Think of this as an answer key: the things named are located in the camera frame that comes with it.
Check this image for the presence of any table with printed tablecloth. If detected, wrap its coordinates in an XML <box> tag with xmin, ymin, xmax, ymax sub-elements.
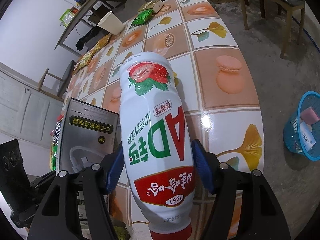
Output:
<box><xmin>64</xmin><ymin>0</ymin><xmax>265</xmax><ymax>240</ymax></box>

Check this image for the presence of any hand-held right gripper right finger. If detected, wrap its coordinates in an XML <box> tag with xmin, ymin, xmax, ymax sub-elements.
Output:
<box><xmin>191</xmin><ymin>139</ymin><xmax>292</xmax><ymax>240</ymax></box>

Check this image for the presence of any blue plastic mesh basket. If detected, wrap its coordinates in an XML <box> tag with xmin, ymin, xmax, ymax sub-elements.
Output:
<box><xmin>283</xmin><ymin>91</ymin><xmax>320</xmax><ymax>162</ymax></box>

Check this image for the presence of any white strawberry milk bottle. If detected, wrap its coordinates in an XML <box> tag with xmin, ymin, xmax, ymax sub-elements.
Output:
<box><xmin>119</xmin><ymin>52</ymin><xmax>196</xmax><ymax>240</ymax></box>

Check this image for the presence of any white panelled door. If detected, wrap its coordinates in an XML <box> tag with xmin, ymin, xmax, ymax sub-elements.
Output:
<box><xmin>0</xmin><ymin>64</ymin><xmax>64</xmax><ymax>137</ymax></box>

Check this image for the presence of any yellow green snack packet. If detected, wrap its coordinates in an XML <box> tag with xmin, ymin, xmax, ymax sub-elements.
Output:
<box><xmin>77</xmin><ymin>47</ymin><xmax>98</xmax><ymax>69</ymax></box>

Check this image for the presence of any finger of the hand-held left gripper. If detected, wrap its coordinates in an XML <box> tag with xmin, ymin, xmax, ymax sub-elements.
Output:
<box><xmin>30</xmin><ymin>171</ymin><xmax>62</xmax><ymax>193</ymax></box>

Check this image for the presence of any orange yellow snack packet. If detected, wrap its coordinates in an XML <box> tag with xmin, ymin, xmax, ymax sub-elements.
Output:
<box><xmin>93</xmin><ymin>34</ymin><xmax>111</xmax><ymax>52</ymax></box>

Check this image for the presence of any gold box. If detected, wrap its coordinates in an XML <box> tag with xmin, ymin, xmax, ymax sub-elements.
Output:
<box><xmin>137</xmin><ymin>0</ymin><xmax>163</xmax><ymax>13</ymax></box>

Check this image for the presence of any black cloth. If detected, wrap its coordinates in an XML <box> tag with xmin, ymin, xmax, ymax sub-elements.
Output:
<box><xmin>75</xmin><ymin>26</ymin><xmax>103</xmax><ymax>51</ymax></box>

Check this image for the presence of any green chip bag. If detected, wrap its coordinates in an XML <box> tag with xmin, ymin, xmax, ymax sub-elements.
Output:
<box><xmin>49</xmin><ymin>114</ymin><xmax>65</xmax><ymax>172</ymax></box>

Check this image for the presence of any pink block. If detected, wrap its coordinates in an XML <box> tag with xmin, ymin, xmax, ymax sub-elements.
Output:
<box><xmin>300</xmin><ymin>106</ymin><xmax>320</xmax><ymax>125</ymax></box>

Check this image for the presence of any white paper cup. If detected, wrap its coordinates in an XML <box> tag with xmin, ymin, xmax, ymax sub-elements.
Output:
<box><xmin>97</xmin><ymin>11</ymin><xmax>125</xmax><ymax>35</ymax></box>

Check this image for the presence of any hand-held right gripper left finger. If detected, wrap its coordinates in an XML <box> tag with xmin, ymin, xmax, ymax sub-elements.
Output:
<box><xmin>26</xmin><ymin>146</ymin><xmax>124</xmax><ymax>240</ymax></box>

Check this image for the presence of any green and white packet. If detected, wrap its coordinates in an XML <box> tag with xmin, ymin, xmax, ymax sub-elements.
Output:
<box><xmin>59</xmin><ymin>9</ymin><xmax>75</xmax><ymax>27</ymax></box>

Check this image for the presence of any grey cable box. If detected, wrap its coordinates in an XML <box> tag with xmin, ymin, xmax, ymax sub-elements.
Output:
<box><xmin>57</xmin><ymin>97</ymin><xmax>120</xmax><ymax>229</ymax></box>

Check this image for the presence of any grey side table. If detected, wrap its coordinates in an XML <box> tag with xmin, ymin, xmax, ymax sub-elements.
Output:
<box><xmin>54</xmin><ymin>0</ymin><xmax>160</xmax><ymax>55</ymax></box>

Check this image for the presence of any white paper slip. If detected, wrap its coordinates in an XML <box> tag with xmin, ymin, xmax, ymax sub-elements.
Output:
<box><xmin>299</xmin><ymin>122</ymin><xmax>320</xmax><ymax>150</ymax></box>

